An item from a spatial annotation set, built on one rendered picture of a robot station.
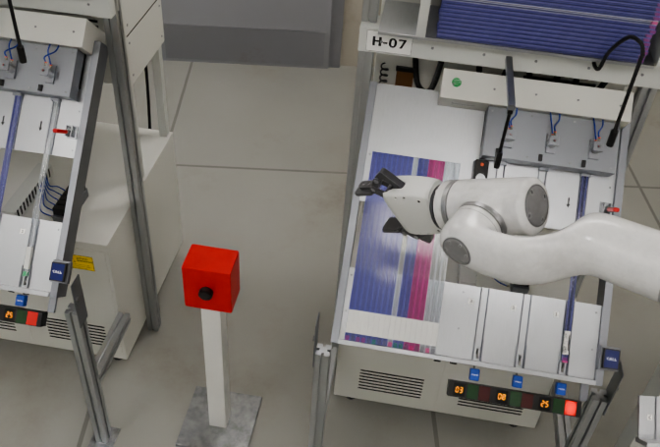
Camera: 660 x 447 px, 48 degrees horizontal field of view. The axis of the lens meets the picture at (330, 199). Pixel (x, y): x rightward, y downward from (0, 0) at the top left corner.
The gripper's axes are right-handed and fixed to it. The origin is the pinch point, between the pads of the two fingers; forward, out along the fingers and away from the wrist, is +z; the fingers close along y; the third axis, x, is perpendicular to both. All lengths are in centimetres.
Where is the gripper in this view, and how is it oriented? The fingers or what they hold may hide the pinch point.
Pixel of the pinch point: (376, 206)
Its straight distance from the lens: 129.3
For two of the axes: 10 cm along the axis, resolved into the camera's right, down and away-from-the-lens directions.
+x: -5.1, 7.2, -4.8
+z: -6.7, 0.1, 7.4
